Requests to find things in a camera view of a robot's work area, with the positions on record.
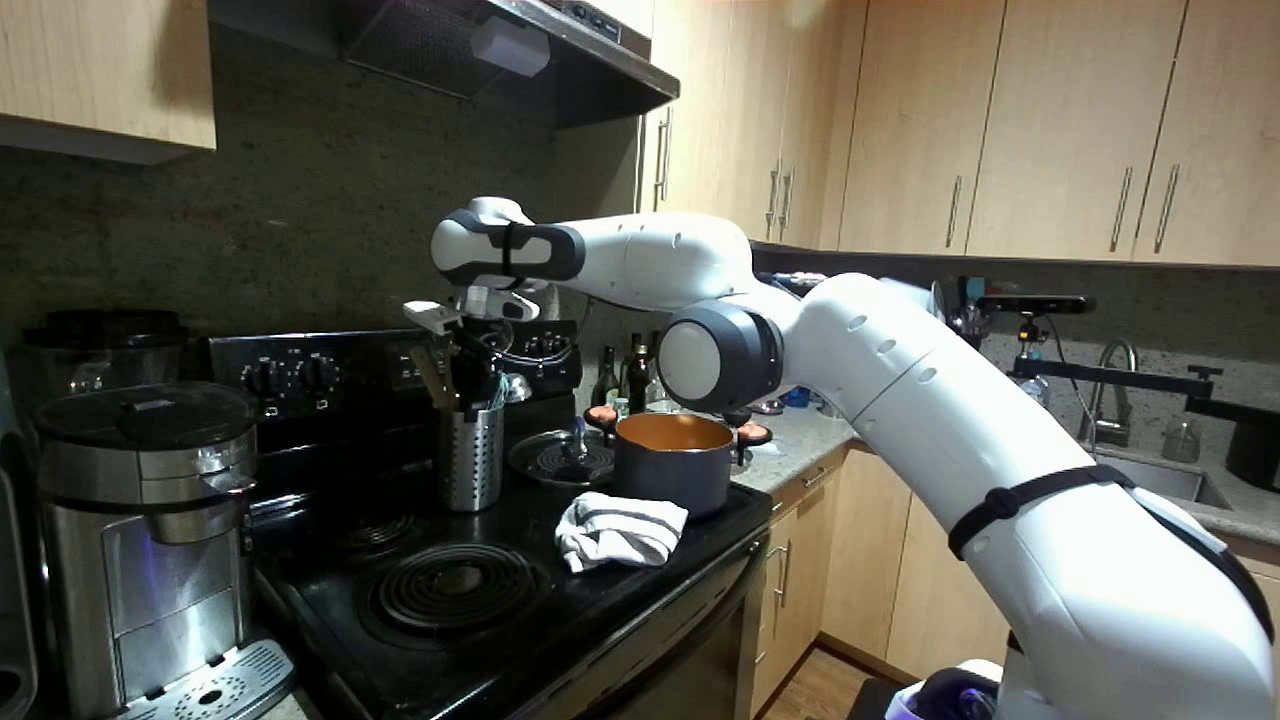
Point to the black cooker appliance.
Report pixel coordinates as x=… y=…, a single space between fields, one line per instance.
x=100 y=345

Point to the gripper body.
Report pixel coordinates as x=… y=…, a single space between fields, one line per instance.
x=478 y=350

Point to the white cloth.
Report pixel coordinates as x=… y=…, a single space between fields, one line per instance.
x=620 y=530

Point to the steel tap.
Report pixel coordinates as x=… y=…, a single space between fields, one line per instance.
x=1112 y=400

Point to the clear glass jar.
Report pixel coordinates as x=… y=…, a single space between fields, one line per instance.
x=1182 y=440

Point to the bundle of dark utensils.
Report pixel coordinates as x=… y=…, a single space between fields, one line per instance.
x=474 y=392

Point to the stove knob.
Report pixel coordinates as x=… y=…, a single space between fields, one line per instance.
x=532 y=346
x=318 y=374
x=262 y=378
x=561 y=344

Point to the steel coffee maker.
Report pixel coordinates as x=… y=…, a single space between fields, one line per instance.
x=150 y=540

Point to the glass pot lid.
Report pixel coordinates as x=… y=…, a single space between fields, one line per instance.
x=560 y=462

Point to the perforated steel utensil holder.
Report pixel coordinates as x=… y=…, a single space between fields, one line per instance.
x=470 y=460

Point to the row of wooden wall cabinets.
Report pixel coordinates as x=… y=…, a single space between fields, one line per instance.
x=1000 y=120

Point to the drawer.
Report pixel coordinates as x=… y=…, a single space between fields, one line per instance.
x=812 y=480

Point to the black electric stove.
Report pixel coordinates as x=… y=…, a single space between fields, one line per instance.
x=420 y=610

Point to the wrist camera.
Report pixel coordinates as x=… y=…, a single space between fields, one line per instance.
x=432 y=316

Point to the small coil burner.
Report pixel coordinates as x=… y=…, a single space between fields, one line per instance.
x=380 y=530

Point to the oven door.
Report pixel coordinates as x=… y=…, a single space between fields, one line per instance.
x=680 y=660

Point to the large coil burner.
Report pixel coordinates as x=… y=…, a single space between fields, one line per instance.
x=458 y=585

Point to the holder with kitchen tools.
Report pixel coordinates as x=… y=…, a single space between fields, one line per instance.
x=965 y=312

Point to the sink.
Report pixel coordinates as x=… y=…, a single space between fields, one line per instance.
x=1170 y=482

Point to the range hood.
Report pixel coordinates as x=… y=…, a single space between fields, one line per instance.
x=520 y=60

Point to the camera on mount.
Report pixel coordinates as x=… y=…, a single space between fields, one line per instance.
x=1035 y=304

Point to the row of wooden base cabinets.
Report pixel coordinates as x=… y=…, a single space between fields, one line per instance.
x=880 y=580

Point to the dark glass bottle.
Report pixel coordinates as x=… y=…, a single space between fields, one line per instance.
x=605 y=378
x=637 y=372

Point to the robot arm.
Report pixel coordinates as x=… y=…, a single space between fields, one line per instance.
x=940 y=400

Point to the grey pot with orange interior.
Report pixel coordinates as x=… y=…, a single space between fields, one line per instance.
x=672 y=475

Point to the wooden wall cabinet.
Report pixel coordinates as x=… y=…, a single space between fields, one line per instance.
x=100 y=70

